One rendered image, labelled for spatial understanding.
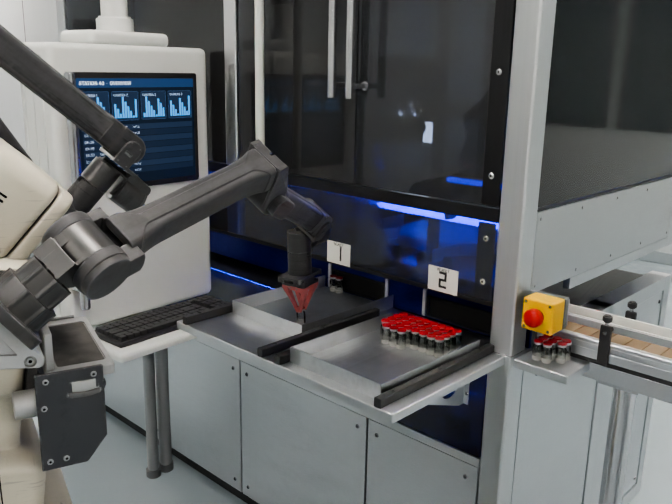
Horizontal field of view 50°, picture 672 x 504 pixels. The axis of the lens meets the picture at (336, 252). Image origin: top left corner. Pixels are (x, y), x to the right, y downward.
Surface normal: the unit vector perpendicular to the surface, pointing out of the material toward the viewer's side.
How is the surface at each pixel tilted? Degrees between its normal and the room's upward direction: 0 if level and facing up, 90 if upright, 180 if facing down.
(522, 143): 90
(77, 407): 90
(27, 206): 90
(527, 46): 90
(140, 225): 39
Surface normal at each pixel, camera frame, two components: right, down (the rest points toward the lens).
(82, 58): 0.77, 0.17
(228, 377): -0.69, 0.17
